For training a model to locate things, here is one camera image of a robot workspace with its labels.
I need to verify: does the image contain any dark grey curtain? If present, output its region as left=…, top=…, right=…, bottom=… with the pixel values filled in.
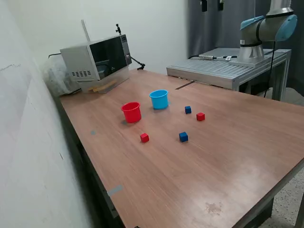
left=187, top=0, right=304, bottom=100

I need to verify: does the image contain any aluminium robot mounting plate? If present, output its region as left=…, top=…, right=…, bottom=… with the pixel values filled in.
left=228, top=55, right=273, bottom=67

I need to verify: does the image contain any aluminium profile robot stand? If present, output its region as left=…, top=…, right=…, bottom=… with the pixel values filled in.
left=166, top=47, right=292, bottom=102

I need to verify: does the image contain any dark flat strip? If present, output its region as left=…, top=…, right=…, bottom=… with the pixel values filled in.
left=175, top=80, right=195, bottom=90

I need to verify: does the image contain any blue plastic cup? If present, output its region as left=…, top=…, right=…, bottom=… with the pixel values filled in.
left=149, top=89, right=170, bottom=110

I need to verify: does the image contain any white upright rod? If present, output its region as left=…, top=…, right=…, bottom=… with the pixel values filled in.
left=81, top=19, right=91, bottom=44

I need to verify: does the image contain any red plastic cup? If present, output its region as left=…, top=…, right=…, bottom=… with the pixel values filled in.
left=121, top=102, right=143, bottom=124

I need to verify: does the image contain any silver microwave oven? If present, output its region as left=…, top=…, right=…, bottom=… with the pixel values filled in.
left=59, top=34, right=133, bottom=83

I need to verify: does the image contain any shiny metal riser box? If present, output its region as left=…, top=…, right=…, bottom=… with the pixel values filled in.
left=77, top=67, right=131, bottom=94

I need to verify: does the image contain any clear plastic bag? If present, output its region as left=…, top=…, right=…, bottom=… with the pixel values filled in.
left=40, top=57, right=81, bottom=97

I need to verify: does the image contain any long blue-grey tape strip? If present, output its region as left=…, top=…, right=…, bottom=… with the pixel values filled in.
left=107, top=184, right=124, bottom=197

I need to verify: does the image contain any black cable with silver connector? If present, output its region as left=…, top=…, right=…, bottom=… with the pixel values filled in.
left=188, top=54, right=238, bottom=60

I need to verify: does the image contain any thick black hanging cable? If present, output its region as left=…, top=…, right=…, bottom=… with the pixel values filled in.
left=263, top=40, right=277, bottom=98

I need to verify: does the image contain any grey metal table frame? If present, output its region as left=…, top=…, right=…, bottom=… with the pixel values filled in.
left=228, top=161, right=304, bottom=228

